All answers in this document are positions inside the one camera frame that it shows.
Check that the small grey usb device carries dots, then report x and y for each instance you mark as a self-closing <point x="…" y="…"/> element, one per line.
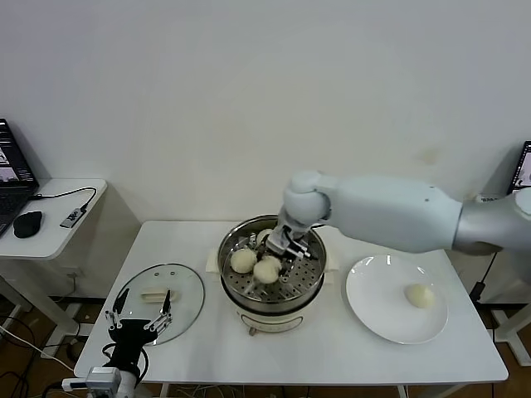
<point x="73" y="217"/>

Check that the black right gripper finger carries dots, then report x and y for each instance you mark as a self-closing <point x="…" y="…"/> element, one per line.
<point x="261" y="247"/>
<point x="299" y="254"/>

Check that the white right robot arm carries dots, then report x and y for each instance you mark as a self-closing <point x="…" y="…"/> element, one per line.
<point x="394" y="211"/>

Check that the perforated steel steamer basket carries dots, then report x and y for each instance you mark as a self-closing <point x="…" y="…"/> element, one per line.
<point x="307" y="280"/>

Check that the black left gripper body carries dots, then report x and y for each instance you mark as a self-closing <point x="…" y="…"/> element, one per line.
<point x="130" y="338"/>

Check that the black computer mouse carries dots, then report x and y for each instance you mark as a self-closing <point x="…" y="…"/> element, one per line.
<point x="27" y="224"/>

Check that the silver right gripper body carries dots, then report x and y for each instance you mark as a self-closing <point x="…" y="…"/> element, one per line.
<point x="286" y="240"/>

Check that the white round plate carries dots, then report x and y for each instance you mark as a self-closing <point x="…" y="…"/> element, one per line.
<point x="373" y="298"/>

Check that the cream electric cooking pot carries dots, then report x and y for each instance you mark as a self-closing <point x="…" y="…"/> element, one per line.
<point x="274" y="321"/>

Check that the black laptop with wide screen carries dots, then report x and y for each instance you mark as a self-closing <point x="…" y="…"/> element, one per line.
<point x="12" y="157"/>

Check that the white steamed baozi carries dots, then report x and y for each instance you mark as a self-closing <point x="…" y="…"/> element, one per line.
<point x="420" y="296"/>
<point x="243" y="261"/>
<point x="265" y="271"/>
<point x="262" y="236"/>

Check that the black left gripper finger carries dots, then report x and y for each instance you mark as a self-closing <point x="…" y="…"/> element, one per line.
<point x="159" y="322"/>
<point x="113" y="319"/>

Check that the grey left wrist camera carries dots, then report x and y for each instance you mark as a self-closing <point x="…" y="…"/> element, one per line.
<point x="103" y="377"/>

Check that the white side table rounded corner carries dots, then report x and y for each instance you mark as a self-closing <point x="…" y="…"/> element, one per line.
<point x="54" y="240"/>

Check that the black laptop with narrow screen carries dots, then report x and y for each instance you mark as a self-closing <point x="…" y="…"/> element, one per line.
<point x="522" y="166"/>

